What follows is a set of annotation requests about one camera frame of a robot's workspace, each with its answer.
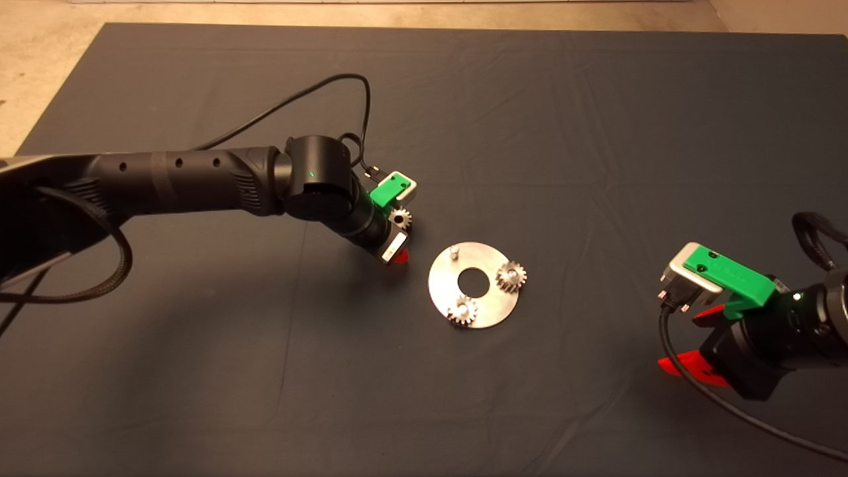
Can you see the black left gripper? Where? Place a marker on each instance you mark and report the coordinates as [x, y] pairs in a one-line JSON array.
[[377, 232]]

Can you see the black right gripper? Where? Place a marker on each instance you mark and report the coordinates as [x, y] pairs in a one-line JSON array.
[[762, 351]]

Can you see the small steel planetary gear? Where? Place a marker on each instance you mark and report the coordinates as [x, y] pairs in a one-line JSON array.
[[457, 315], [404, 213], [505, 281]]

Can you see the round metal carrier plate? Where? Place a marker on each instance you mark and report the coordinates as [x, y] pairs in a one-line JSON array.
[[493, 311]]

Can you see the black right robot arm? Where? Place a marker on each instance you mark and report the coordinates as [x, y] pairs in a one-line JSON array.
[[835, 318]]

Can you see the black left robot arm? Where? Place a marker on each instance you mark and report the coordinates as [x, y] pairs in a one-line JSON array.
[[185, 179]]

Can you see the dark grey table cloth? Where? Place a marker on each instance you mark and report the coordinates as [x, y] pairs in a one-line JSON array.
[[596, 119]]

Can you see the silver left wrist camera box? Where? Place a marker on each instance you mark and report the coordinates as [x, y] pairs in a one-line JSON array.
[[411, 192]]

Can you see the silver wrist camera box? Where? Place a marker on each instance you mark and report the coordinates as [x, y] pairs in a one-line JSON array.
[[676, 268], [411, 192]]

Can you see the green left camera mount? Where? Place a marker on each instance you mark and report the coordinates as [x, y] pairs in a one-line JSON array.
[[384, 192]]

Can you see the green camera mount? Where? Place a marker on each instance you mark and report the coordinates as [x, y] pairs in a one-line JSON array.
[[384, 192], [729, 275]]

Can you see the green right camera mount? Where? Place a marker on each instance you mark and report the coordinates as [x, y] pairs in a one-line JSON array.
[[729, 275]]

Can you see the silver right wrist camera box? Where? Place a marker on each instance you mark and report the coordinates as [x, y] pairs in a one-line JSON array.
[[676, 268]]

